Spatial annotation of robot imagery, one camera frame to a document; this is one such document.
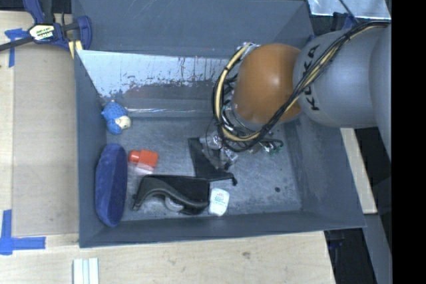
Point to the black flat sheet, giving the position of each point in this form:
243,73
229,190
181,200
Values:
203,166

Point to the small white packet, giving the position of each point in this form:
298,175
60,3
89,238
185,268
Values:
219,202

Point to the black curved plastic tool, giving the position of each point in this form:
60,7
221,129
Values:
179,188

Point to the clear bottle with orange cap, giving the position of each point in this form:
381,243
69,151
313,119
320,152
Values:
146,157

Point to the blue toy animal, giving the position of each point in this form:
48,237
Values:
114,116

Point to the blue oval case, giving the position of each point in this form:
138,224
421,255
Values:
110,186

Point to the grey metal bin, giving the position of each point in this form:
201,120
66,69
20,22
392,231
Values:
186,23

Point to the pale wood board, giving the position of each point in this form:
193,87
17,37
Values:
43,143

